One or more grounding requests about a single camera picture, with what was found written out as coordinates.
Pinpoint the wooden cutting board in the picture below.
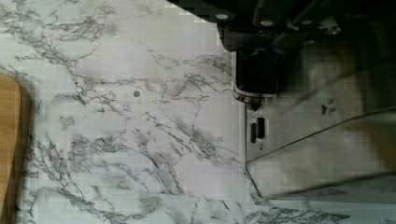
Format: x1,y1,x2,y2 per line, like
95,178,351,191
0,74,31,224

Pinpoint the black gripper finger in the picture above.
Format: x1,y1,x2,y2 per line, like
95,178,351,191
166,0,395,55

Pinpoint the stainless steel slot toaster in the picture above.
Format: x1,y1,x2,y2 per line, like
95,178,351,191
245,40,395,197

